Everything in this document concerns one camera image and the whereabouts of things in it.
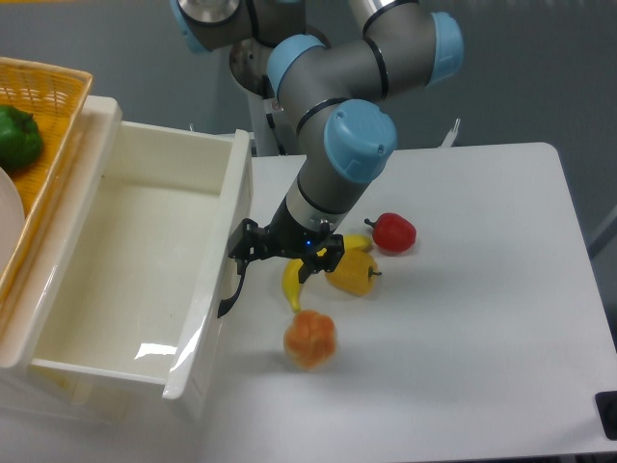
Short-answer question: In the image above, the white plate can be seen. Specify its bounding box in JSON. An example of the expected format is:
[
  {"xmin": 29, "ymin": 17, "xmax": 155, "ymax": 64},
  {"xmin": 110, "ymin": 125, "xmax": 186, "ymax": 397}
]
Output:
[{"xmin": 0, "ymin": 170, "xmax": 25, "ymax": 271}]

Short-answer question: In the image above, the yellow woven basket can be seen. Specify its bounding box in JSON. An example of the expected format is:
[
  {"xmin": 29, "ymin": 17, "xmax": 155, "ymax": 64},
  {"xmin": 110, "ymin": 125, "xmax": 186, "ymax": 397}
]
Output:
[{"xmin": 1, "ymin": 57, "xmax": 93, "ymax": 301}]

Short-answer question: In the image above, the black device at edge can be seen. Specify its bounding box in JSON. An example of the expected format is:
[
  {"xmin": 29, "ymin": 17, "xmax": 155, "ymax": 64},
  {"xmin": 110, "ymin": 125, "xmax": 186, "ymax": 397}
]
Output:
[{"xmin": 595, "ymin": 391, "xmax": 617, "ymax": 441}]

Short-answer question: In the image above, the yellow bell pepper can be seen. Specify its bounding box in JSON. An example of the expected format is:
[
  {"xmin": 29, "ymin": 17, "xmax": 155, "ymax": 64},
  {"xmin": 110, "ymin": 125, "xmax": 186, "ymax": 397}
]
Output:
[{"xmin": 326, "ymin": 250, "xmax": 382, "ymax": 296}]

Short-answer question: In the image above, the red bell pepper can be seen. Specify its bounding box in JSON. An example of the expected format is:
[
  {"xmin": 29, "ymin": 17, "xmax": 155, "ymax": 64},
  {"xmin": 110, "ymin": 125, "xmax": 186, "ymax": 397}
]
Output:
[{"xmin": 363, "ymin": 212, "xmax": 417, "ymax": 255}]

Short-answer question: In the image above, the white drawer cabinet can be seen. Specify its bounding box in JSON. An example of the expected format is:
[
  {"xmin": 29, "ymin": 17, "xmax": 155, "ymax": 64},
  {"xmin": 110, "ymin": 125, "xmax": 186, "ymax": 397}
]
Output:
[{"xmin": 1, "ymin": 95, "xmax": 128, "ymax": 422}]

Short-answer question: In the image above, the black top drawer handle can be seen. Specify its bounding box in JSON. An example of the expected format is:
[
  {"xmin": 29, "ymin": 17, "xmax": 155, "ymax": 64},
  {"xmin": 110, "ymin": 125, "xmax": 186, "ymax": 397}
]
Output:
[{"xmin": 217, "ymin": 261, "xmax": 248, "ymax": 318}]

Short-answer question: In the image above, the white table clamp bracket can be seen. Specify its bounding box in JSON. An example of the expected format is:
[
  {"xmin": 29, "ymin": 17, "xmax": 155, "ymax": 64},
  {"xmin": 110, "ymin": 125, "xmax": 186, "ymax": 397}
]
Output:
[{"xmin": 440, "ymin": 118, "xmax": 461, "ymax": 149}]

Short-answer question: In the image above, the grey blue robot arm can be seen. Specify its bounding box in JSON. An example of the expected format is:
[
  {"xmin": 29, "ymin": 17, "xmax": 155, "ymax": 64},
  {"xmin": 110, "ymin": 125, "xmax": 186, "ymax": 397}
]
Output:
[{"xmin": 172, "ymin": 1, "xmax": 464, "ymax": 278}]

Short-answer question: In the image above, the yellow banana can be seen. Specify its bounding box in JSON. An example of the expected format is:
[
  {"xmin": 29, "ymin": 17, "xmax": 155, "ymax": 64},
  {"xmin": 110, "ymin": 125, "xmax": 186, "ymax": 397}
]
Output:
[{"xmin": 282, "ymin": 234, "xmax": 372, "ymax": 313}]

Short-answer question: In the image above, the green bell pepper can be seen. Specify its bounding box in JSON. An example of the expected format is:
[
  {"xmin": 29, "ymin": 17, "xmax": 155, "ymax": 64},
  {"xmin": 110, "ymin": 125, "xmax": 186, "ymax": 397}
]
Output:
[{"xmin": 1, "ymin": 105, "xmax": 43, "ymax": 172}]

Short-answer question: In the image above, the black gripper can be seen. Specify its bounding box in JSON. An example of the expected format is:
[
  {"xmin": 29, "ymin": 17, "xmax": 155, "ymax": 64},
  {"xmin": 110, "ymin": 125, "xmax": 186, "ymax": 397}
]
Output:
[{"xmin": 228, "ymin": 202, "xmax": 344, "ymax": 284}]

